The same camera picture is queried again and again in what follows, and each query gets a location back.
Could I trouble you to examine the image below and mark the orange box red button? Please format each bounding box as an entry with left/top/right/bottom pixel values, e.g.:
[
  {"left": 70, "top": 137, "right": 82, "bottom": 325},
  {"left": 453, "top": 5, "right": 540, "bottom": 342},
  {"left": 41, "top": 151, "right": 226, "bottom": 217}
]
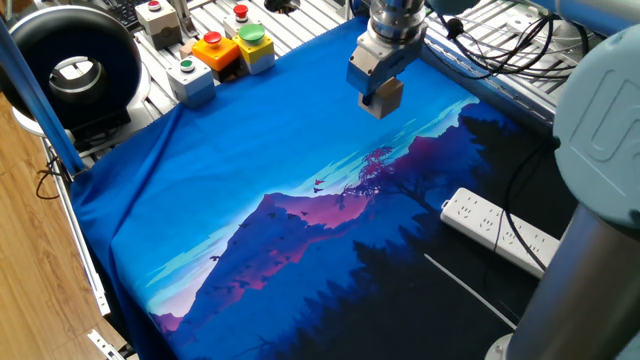
[{"left": 191, "top": 30, "right": 246, "bottom": 84}]

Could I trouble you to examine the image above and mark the metal upright bracket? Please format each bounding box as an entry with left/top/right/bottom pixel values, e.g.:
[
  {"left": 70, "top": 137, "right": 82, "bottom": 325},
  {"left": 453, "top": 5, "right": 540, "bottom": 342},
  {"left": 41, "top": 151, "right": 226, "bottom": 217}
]
[{"left": 169, "top": 0, "right": 199, "bottom": 39}]

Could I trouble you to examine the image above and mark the yellow box green button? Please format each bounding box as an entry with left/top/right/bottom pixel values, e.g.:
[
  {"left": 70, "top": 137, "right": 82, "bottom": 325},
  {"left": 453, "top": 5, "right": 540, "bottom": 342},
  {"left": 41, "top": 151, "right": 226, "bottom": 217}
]
[{"left": 232, "top": 23, "right": 276, "bottom": 76}]

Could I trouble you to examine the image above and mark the grey box green button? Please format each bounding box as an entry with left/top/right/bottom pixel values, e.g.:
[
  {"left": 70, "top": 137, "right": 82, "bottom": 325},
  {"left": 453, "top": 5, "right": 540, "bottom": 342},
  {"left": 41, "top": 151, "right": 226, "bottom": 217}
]
[{"left": 166, "top": 55, "right": 218, "bottom": 110}]

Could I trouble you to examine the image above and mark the white power strip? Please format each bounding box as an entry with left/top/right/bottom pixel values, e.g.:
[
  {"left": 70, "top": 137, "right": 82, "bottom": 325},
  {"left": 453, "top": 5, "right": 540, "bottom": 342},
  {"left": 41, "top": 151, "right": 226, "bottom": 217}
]
[{"left": 439, "top": 187, "right": 561, "bottom": 280}]

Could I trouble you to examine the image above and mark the black keyboard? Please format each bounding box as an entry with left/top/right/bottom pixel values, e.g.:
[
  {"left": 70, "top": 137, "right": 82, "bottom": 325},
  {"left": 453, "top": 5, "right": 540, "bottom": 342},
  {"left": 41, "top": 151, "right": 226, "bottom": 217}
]
[{"left": 102, "top": 0, "right": 149, "bottom": 32}]

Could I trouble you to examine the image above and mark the blue metal bar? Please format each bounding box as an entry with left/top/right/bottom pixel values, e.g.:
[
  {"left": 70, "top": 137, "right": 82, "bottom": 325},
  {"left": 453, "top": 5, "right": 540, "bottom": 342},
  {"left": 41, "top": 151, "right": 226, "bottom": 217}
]
[{"left": 0, "top": 19, "right": 86, "bottom": 176}]

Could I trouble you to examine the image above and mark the long white cable tie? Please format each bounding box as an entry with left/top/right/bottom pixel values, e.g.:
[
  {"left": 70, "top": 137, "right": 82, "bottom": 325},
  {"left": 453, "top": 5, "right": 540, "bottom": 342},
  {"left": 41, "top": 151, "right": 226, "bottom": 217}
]
[{"left": 423, "top": 253, "right": 518, "bottom": 331}]

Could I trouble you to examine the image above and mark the loose metal bracket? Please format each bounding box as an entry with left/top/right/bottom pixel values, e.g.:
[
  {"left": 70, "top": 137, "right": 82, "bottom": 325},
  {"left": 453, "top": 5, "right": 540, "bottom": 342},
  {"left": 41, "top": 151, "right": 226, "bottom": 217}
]
[{"left": 87, "top": 328, "right": 126, "bottom": 360}]

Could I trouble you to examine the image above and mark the grey box red button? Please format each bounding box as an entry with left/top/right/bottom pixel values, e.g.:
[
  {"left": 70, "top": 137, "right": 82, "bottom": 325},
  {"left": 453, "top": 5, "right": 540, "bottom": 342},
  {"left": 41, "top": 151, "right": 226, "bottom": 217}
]
[{"left": 134, "top": 0, "right": 184, "bottom": 51}]

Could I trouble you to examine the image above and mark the printed mountain landscape cloth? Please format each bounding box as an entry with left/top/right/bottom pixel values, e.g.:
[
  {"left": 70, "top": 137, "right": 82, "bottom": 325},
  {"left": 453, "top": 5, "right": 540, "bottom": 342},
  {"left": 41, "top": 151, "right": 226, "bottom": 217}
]
[{"left": 69, "top": 16, "right": 581, "bottom": 360}]

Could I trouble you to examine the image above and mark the small wooden cube block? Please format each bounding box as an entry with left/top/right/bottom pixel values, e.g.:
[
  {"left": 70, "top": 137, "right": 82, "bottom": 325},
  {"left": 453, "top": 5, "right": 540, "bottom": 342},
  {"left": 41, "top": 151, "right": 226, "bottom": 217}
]
[{"left": 357, "top": 76, "right": 405, "bottom": 121}]

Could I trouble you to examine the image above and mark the white table edge rail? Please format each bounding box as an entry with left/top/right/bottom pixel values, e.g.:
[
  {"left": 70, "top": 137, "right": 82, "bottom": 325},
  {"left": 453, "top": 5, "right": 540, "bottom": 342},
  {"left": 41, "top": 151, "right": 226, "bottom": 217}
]
[{"left": 42, "top": 137, "right": 111, "bottom": 317}]

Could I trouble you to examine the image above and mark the thin black floor cable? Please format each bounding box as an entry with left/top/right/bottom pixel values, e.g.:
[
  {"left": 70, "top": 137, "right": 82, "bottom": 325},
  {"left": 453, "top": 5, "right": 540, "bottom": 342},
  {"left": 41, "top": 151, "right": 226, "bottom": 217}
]
[{"left": 34, "top": 154, "right": 66, "bottom": 201}]

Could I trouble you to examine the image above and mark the black round object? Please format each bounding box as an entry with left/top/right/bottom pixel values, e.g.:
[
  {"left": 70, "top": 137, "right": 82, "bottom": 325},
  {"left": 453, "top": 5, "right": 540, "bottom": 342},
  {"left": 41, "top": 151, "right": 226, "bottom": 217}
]
[{"left": 263, "top": 0, "right": 301, "bottom": 15}]

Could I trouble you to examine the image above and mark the tiny wooden block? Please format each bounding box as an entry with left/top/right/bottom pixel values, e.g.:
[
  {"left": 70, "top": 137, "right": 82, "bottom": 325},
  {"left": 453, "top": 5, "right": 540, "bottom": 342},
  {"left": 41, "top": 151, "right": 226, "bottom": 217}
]
[{"left": 178, "top": 38, "right": 199, "bottom": 60}]

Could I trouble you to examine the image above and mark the thick black cable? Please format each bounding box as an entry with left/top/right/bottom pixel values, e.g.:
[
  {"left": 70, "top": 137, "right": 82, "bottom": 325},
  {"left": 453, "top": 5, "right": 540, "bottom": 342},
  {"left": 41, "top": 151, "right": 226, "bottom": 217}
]
[{"left": 502, "top": 137, "right": 561, "bottom": 274}]

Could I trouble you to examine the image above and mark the aluminium frame rail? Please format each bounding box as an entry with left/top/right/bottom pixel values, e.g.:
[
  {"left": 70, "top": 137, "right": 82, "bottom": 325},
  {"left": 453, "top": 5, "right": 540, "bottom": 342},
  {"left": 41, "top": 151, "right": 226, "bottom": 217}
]
[{"left": 419, "top": 34, "right": 559, "bottom": 136}]

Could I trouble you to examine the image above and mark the silver Schunk gripper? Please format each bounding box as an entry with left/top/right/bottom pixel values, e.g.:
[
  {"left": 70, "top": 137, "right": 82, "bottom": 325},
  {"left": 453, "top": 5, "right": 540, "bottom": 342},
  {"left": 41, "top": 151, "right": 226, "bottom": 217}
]
[{"left": 345, "top": 22, "right": 429, "bottom": 107}]

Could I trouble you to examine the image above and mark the white box red mushroom button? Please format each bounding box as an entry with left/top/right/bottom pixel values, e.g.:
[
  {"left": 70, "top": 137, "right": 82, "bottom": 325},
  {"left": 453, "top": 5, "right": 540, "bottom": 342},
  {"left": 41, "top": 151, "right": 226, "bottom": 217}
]
[{"left": 223, "top": 3, "right": 261, "bottom": 39}]

